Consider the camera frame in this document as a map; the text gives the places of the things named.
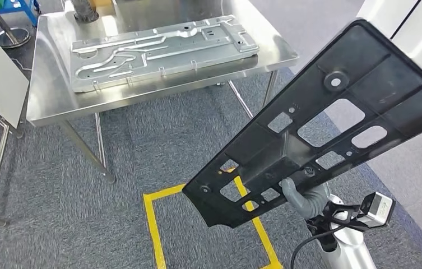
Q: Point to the blue storage rack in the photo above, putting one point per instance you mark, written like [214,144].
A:
[21,5]

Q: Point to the black plastic panel part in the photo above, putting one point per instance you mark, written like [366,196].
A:
[374,67]

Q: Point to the stamped grey metal plate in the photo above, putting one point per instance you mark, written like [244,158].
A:
[173,63]

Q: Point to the chrome stanchion post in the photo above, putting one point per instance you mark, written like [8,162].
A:
[12,37]

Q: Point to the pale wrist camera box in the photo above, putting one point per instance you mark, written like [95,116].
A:
[378,209]

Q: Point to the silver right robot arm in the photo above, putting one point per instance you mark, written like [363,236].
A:
[348,248]

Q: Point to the yellow floor tape square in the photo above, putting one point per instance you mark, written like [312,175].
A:
[153,230]

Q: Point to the stainless steel workbench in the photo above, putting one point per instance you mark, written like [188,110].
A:
[51,100]

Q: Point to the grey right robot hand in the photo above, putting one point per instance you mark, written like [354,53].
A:
[311,204]

